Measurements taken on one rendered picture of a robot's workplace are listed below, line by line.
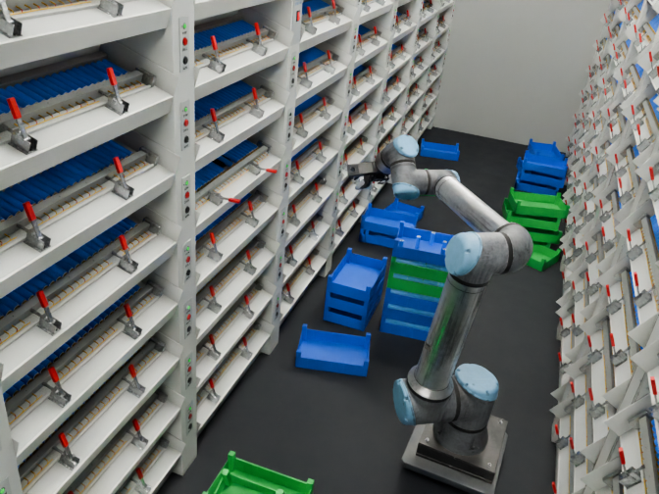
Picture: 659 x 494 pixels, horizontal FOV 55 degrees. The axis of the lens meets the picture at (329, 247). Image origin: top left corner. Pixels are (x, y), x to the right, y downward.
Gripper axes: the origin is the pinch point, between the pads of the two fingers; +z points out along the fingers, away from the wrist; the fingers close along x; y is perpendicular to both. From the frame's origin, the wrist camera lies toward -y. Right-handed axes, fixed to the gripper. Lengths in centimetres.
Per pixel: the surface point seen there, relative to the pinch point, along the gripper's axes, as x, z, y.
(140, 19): -8, -90, -98
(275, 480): -107, 5, -41
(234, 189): -18, -27, -59
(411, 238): -14.0, 24.9, 40.3
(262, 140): 7.9, -12.0, -42.6
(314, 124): 27.3, 6.8, -12.0
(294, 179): 5.1, 13.5, -20.0
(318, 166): 16.7, 22.9, -4.0
